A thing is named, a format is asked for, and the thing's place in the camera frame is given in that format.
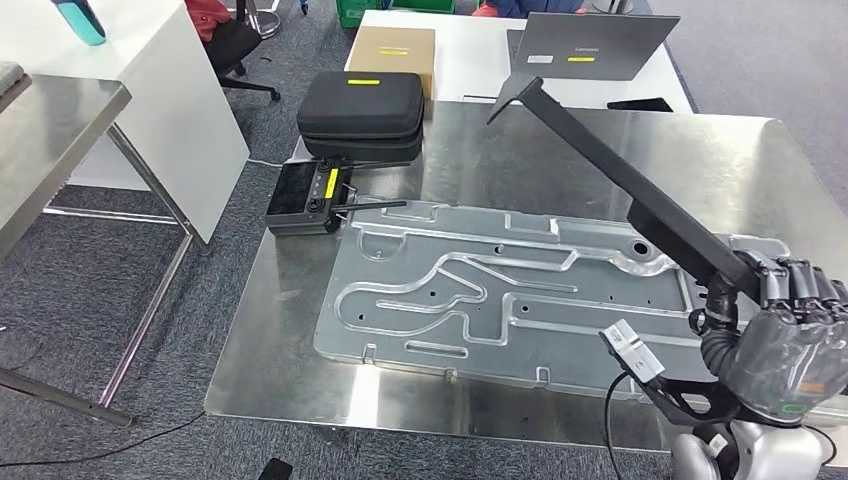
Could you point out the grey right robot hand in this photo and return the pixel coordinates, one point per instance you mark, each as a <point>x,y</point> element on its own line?
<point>782,358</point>

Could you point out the long black plastic car part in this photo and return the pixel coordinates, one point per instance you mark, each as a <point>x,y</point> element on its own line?
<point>629,179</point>

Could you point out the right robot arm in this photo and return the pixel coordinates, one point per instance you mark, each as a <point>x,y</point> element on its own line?
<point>748,450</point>

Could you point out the large stainless steel workbench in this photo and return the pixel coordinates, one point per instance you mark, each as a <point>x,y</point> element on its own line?
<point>298,371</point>

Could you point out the flat black pad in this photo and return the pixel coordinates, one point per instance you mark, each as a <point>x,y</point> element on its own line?
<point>639,104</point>

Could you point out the stamped sheet metal panel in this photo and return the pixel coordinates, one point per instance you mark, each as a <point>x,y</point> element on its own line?
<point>464,318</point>

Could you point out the grey laptop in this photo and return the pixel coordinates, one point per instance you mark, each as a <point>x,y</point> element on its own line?
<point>590,43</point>

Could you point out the person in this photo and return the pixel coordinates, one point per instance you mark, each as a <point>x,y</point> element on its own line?
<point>530,6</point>

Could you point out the plain black case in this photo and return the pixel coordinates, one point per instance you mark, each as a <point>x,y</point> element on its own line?
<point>364,149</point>

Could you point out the brown cardboard box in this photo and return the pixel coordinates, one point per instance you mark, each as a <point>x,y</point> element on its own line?
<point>394,56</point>

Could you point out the black case with yellow label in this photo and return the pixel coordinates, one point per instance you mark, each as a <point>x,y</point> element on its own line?
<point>361,102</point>

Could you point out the black remote controller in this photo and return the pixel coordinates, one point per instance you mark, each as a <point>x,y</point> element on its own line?
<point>298,195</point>

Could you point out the green crate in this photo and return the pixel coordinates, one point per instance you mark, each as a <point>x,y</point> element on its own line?
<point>371,10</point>

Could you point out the black office chair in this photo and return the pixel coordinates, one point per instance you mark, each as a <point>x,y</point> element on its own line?
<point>232,46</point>

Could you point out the white desk with side panel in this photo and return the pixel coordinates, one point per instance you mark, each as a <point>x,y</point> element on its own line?
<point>166,99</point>

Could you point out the small stainless steel table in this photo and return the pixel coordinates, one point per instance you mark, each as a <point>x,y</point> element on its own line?
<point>46,146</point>

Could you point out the teal bottle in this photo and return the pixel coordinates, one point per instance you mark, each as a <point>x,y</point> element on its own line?
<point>79,20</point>

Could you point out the grey tray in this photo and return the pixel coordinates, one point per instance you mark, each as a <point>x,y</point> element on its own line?
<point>10,74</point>

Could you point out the black camera mounting bracket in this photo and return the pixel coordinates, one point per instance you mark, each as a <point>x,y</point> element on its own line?
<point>689,397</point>

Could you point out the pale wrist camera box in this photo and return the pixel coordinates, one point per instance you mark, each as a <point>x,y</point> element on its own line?
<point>632,351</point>

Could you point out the chrome stanchion post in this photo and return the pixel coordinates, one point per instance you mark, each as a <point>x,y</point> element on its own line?
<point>265,23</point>

